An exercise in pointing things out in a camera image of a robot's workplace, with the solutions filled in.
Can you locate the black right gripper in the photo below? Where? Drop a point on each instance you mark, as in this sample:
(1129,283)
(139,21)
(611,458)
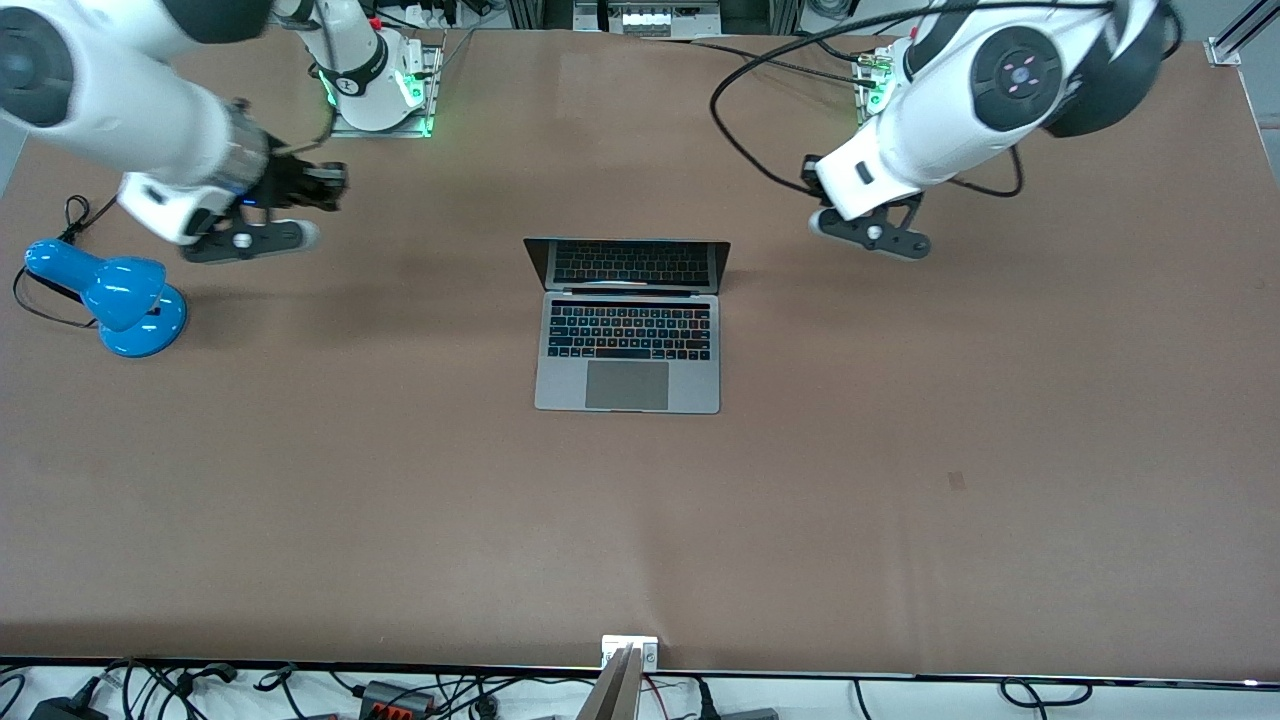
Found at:
(287,182)

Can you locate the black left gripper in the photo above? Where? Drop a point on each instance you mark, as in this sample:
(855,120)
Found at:
(811,180)

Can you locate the grey laptop computer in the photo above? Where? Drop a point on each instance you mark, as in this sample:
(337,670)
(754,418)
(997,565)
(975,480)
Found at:
(627,385)

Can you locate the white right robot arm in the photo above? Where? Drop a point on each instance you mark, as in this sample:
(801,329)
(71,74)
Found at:
(120,100)

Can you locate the electrical box with white switches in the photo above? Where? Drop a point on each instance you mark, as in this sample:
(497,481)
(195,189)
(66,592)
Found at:
(645,18)

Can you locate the blue desk lamp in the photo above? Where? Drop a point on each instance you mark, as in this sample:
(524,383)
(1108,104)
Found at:
(125,300)

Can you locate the black box with orange parts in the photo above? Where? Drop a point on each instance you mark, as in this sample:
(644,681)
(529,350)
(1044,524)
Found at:
(395,700)

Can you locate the grey flat box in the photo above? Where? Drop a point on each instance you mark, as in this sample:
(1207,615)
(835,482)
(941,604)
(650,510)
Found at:
(750,714)

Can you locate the black power adapter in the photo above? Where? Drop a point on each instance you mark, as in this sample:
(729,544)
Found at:
(65,710)

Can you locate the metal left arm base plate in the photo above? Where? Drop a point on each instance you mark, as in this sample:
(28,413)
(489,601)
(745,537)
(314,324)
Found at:
(862,95)

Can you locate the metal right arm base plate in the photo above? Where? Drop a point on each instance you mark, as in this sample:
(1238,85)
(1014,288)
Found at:
(435,90)

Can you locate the aluminium table corner bracket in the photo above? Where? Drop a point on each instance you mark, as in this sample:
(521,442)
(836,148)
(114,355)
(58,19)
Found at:
(1235,40)

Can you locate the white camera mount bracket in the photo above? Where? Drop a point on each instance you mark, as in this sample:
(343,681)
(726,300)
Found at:
(645,645)

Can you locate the aluminium camera pole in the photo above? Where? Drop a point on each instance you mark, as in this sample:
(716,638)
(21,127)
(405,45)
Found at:
(612,695)

